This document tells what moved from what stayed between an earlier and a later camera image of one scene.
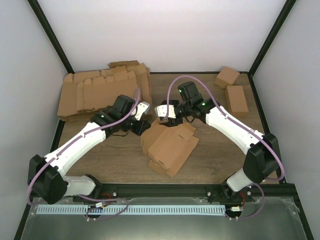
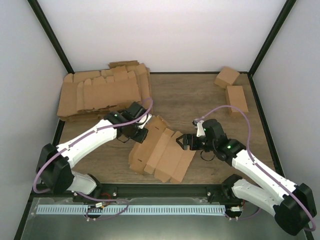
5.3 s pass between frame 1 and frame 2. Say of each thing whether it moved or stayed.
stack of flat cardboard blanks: stayed
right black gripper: moved
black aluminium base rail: stayed
